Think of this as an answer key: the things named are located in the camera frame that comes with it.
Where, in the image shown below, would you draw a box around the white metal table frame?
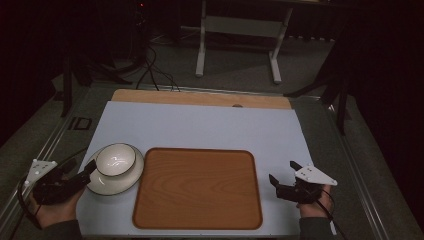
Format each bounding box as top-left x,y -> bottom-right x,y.
195,0 -> 295,85

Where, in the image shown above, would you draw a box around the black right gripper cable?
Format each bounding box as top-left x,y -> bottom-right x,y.
314,189 -> 348,240

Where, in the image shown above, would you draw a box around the white plate with dark rim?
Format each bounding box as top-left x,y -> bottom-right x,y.
85,146 -> 145,196

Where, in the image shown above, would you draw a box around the black floor cables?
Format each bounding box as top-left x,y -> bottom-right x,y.
134,43 -> 182,93

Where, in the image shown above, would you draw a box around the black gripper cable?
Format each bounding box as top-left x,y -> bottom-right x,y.
314,189 -> 348,240
8,147 -> 88,240

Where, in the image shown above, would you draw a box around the person's left hand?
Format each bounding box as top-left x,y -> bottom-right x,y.
30,187 -> 85,230

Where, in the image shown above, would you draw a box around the black floor socket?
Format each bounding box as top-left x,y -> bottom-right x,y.
67,116 -> 93,131

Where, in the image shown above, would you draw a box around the pale blue table mat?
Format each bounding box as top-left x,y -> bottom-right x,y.
75,100 -> 337,238

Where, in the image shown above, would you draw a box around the black stand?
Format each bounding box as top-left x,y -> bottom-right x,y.
60,54 -> 134,118
283,39 -> 354,136

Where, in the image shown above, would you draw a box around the wooden tray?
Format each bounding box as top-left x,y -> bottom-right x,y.
132,147 -> 264,231

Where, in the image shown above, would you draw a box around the white bowl with dark rim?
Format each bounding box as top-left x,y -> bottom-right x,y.
95,143 -> 137,177

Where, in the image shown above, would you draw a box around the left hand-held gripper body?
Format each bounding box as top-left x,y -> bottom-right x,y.
23,158 -> 92,206

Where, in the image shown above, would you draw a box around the person's right hand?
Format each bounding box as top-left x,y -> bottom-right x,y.
296,185 -> 333,220

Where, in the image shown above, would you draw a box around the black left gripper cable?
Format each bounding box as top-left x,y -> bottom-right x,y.
8,147 -> 88,240

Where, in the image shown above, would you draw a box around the aluminium floor rail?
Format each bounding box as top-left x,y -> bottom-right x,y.
0,87 -> 91,231
321,98 -> 391,240

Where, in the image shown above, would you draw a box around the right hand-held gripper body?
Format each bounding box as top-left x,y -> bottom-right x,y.
275,164 -> 338,205

